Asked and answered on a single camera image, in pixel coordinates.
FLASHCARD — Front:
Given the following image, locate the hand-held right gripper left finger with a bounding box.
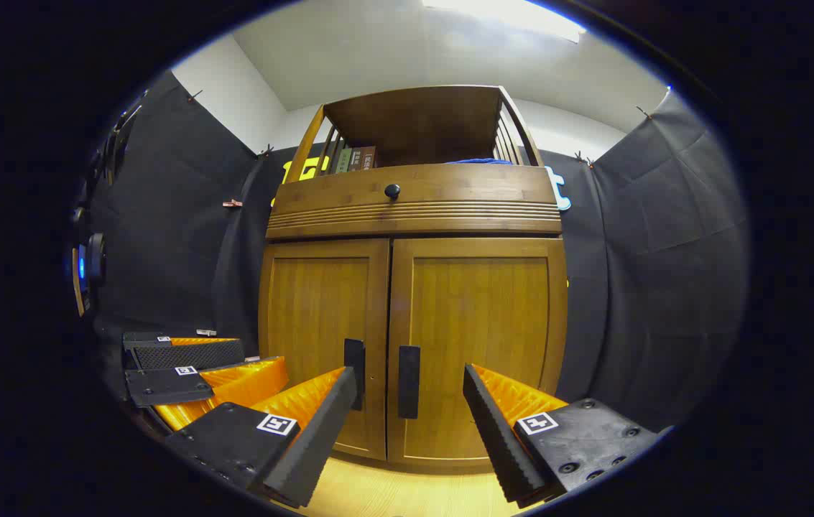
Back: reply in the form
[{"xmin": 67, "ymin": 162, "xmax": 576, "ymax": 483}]
[{"xmin": 162, "ymin": 366, "xmax": 359, "ymax": 509}]

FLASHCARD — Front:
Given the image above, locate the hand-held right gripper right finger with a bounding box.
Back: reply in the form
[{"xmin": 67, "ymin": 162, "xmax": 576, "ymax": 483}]
[{"xmin": 463, "ymin": 363, "xmax": 666, "ymax": 509}]

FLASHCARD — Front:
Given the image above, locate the wooden shoe cabinet door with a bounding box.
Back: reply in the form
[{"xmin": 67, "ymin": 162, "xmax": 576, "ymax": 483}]
[
  {"xmin": 260, "ymin": 238, "xmax": 391, "ymax": 460},
  {"xmin": 387, "ymin": 237, "xmax": 568, "ymax": 467}
]

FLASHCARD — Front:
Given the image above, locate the wooden double-door shoe cabinet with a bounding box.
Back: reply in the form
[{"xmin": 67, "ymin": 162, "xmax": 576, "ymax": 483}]
[{"xmin": 258, "ymin": 85, "xmax": 569, "ymax": 475}]

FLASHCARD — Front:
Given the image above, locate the dark device with blue light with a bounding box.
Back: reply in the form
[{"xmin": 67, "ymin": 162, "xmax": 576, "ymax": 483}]
[{"xmin": 65, "ymin": 233, "xmax": 107, "ymax": 317}]

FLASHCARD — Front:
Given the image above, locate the black backdrop cloth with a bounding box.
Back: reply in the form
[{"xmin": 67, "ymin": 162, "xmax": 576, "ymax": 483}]
[{"xmin": 83, "ymin": 68, "xmax": 749, "ymax": 432}]

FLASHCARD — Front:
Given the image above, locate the wooden drawer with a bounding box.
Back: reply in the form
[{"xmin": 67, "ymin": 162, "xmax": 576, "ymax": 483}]
[{"xmin": 274, "ymin": 164, "xmax": 558, "ymax": 208}]

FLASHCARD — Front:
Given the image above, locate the ceiling light panel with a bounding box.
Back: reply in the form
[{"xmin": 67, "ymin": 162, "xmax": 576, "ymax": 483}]
[{"xmin": 421, "ymin": 0, "xmax": 587, "ymax": 44}]

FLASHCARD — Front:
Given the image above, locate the black door handle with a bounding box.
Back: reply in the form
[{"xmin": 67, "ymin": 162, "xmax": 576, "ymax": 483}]
[
  {"xmin": 344, "ymin": 338, "xmax": 366, "ymax": 411},
  {"xmin": 398, "ymin": 345, "xmax": 421, "ymax": 419}
]

